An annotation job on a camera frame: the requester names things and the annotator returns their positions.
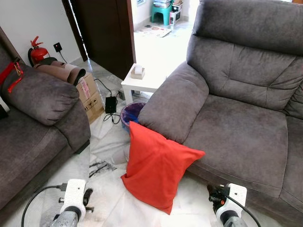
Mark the red pillow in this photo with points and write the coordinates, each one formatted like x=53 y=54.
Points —
x=154 y=165

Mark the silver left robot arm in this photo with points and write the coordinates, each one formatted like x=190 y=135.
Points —
x=65 y=218

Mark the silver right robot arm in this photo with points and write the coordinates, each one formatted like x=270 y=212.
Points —
x=229 y=220

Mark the grey fabric sofa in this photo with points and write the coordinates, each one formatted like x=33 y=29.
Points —
x=38 y=118
x=236 y=132

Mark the patterned floor mat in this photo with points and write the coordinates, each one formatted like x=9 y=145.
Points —
x=154 y=30

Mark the plain brown cardboard box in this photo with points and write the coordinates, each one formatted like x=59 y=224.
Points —
x=95 y=109

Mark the purple waste bin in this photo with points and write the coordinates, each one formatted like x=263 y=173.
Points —
x=130 y=113

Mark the black power adapter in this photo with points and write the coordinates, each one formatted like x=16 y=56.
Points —
x=111 y=104

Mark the cardboard box with pink label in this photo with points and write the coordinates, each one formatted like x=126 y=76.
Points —
x=89 y=90

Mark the white side table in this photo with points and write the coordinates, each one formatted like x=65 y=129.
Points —
x=142 y=85

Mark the brown rolled mat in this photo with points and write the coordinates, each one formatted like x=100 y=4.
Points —
x=59 y=71

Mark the white tissue box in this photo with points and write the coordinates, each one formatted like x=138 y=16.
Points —
x=138 y=72

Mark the red fire extinguisher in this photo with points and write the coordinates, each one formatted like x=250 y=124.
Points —
x=39 y=53

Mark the dark brown wooden door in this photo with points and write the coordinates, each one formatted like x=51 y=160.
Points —
x=106 y=33

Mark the teal plastic stool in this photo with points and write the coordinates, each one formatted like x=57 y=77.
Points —
x=162 y=13

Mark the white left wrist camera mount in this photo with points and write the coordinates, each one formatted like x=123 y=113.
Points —
x=75 y=191

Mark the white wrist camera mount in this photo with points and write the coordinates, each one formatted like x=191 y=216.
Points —
x=236 y=196
x=75 y=191

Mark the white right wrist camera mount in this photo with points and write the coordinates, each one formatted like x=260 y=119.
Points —
x=236 y=196

